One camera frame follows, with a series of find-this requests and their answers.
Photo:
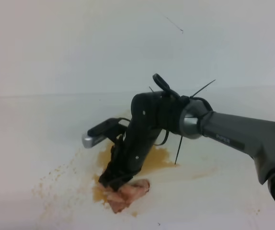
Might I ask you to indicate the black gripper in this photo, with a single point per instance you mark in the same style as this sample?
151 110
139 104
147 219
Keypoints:
148 112

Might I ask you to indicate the pink stained rag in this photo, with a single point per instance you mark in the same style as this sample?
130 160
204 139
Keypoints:
126 194

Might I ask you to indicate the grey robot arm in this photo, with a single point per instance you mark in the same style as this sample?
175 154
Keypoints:
191 118

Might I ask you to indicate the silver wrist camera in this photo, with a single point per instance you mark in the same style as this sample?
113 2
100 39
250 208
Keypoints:
110 128

